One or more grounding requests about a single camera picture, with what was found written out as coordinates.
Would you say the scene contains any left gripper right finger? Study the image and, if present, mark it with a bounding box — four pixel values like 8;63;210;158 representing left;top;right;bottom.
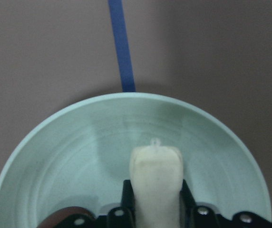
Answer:
180;180;272;228

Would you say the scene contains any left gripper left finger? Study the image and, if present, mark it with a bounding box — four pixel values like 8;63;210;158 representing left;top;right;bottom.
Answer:
55;180;136;228

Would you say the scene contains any white steamed bun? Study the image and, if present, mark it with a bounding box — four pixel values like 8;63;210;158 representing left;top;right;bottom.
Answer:
129;138;184;228

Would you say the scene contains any dark red bun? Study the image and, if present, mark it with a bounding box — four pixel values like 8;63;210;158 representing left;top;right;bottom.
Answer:
38;206;95;228

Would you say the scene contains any light green plate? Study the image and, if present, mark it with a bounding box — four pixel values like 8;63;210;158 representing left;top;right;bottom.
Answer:
0;93;272;228

